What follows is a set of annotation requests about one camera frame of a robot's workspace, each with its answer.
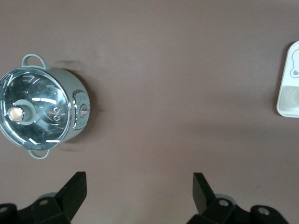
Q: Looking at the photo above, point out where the brown table mat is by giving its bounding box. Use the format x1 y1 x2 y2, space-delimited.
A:
0 0 299 224

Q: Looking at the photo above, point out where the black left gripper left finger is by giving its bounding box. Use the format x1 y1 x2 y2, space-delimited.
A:
0 171 88 224

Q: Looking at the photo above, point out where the grey electric cooking pot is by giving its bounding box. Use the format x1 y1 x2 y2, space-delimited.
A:
0 54 91 161

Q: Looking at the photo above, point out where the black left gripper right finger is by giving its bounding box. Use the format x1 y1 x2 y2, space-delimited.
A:
186 172 287 224

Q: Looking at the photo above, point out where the cream bear print tray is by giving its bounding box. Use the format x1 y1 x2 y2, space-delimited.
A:
276 41 299 119

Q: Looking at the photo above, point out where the glass pot lid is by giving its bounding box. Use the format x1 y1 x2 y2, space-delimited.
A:
0 67 72 150

